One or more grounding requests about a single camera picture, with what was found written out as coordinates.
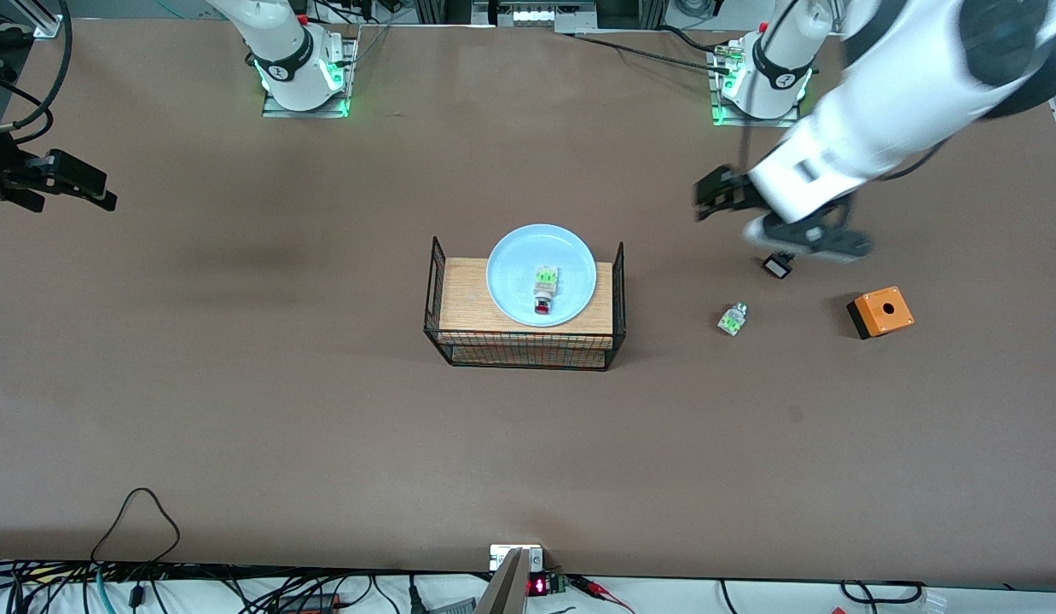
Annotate red push button switch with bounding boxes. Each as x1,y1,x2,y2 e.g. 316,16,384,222
532,266,560,316

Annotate light blue round plate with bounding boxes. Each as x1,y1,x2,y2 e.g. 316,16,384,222
486,223,598,327

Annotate white power strip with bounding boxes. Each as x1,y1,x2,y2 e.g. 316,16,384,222
492,3,599,28

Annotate wooden rack shelf board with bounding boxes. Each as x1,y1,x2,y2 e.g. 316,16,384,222
438,258,615,338

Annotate red clip test leads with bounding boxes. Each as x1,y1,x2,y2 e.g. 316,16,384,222
575,576,635,614

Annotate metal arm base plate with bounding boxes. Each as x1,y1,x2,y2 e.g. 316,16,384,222
707,43,808,129
262,36,358,119

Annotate orange button enclosure box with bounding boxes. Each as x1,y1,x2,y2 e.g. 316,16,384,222
846,287,915,340

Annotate silver aluminium frame profile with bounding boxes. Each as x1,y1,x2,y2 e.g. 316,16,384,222
15,0,64,39

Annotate black cable across table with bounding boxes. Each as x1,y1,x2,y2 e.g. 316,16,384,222
571,32,738,76

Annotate black wire mesh rack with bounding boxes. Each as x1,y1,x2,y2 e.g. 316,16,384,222
423,237,626,372

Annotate thin black looped cable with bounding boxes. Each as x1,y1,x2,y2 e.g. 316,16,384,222
90,488,181,565

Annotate black flat coiled cable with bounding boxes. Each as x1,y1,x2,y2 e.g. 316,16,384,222
839,580,925,605

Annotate small metal bracket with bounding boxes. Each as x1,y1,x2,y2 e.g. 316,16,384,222
490,544,544,572

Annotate grey camera mount pole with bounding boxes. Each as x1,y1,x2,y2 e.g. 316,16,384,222
475,548,531,614

